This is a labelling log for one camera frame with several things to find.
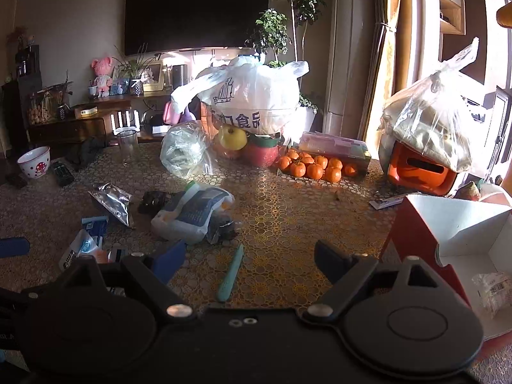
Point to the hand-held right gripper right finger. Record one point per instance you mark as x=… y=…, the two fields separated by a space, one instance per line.
x=330 y=259

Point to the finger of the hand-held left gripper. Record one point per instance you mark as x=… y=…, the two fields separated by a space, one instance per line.
x=14 y=247
x=6 y=328

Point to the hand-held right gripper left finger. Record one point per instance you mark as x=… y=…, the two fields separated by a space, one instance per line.
x=170 y=258

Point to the white navy snack packet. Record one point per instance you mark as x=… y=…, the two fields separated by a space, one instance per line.
x=188 y=212

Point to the white blue sausage packet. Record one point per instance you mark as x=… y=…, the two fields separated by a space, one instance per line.
x=82 y=248

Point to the silver foil packet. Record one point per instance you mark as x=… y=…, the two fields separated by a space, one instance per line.
x=114 y=204

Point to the red white cardboard box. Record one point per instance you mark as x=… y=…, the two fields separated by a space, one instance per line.
x=460 y=224

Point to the lace patterned desktop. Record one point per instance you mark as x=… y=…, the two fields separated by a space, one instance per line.
x=280 y=216

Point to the dark brown snack packet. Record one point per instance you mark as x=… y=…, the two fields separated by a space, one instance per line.
x=154 y=202

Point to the teal pen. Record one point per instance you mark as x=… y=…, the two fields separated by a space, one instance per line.
x=231 y=274

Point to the white tube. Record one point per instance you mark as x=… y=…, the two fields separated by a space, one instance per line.
x=388 y=202

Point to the white bowl red print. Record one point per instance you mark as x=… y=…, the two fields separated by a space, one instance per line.
x=34 y=164

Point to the black remote control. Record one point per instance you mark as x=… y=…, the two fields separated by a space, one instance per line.
x=63 y=173

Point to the pile of tangerines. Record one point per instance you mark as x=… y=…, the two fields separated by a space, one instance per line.
x=314 y=170

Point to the clear bag of greens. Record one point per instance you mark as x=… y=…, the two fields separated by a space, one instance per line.
x=184 y=152

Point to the clear plastic storage box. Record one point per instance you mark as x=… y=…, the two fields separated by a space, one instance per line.
x=336 y=144

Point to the orange plastic container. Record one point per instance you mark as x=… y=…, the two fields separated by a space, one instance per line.
x=416 y=176

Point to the clear glass cup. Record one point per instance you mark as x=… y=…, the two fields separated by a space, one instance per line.
x=127 y=146

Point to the dark cloth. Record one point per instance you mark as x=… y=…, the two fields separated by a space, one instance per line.
x=86 y=150

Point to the green bowl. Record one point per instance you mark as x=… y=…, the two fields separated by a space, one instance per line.
x=266 y=140

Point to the yellow apple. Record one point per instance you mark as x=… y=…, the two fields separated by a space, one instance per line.
x=232 y=138

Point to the wooden television cabinet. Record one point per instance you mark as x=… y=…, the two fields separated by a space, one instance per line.
x=80 y=126

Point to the glass jar of nuts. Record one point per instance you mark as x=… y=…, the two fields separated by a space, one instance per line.
x=38 y=110

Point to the white router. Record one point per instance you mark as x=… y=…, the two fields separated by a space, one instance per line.
x=126 y=124

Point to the pink bag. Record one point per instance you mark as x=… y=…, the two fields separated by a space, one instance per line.
x=174 y=114

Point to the small vase with twigs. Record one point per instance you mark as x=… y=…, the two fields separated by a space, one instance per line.
x=64 y=112

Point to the dark tall shelf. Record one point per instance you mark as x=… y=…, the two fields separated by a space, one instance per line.
x=24 y=88

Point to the clear bag of beige cloth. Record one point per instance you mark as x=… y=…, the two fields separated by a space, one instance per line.
x=432 y=128

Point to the potted grass plant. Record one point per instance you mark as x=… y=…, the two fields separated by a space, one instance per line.
x=136 y=86

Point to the blue patterned box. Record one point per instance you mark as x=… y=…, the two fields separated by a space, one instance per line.
x=119 y=87

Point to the red white paper bag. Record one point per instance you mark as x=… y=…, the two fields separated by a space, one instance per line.
x=496 y=194

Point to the white printed plastic bag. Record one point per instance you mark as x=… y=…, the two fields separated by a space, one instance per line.
x=248 y=96

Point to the grey cylinder speaker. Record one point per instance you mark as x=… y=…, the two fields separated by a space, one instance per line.
x=180 y=76

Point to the pink doll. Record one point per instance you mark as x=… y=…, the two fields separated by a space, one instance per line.
x=102 y=76

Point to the golden curtain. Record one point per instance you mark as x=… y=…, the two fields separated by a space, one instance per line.
x=396 y=68

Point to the dried flower bunch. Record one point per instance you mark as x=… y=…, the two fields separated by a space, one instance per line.
x=20 y=36

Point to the white standing air conditioner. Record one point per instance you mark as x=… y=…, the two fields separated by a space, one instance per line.
x=348 y=48

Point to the tall potted green plant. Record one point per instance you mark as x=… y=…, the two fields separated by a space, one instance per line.
x=280 y=28

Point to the black television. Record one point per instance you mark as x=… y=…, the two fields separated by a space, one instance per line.
x=196 y=12

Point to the mustard yellow chair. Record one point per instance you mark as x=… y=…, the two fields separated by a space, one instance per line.
x=504 y=16

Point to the picture frame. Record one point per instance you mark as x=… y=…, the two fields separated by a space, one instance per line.
x=152 y=78

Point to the wooden wall shelf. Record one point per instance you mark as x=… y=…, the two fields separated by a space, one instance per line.
x=450 y=16

